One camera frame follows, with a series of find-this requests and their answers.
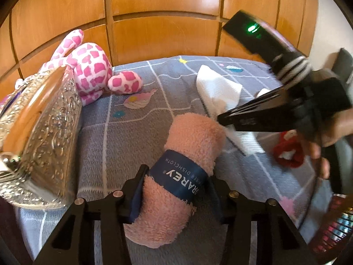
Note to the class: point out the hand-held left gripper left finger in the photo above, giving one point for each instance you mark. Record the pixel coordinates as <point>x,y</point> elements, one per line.
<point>138,196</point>

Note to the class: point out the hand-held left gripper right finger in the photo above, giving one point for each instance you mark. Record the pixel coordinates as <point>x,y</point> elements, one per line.
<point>214,200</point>

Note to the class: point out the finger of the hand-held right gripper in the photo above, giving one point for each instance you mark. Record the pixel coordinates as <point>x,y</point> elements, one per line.
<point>256,116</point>

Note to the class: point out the white paper napkin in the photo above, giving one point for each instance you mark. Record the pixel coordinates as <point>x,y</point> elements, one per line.
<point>217,88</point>

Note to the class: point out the pink dishcloth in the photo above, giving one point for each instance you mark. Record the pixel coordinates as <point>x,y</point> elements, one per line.
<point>190,138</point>

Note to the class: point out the person's right hand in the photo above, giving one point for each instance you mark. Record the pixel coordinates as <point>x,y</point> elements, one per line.
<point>340,129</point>

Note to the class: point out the red plush toy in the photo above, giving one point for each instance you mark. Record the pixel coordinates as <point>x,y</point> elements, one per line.
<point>286,160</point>

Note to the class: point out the grey printed bed sheet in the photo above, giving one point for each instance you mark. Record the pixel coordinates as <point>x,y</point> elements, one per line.
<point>115,143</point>

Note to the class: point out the silver embossed box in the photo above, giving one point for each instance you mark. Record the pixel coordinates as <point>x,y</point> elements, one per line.
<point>49,132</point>

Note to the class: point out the wooden panelled headboard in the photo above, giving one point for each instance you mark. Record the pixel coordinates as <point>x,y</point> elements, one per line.
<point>165,5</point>

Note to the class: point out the colourful striped fabric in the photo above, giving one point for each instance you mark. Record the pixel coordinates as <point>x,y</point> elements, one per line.
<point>336,226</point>

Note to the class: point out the pink spotted plush toy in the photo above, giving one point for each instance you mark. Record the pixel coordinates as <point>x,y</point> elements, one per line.
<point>91,66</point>

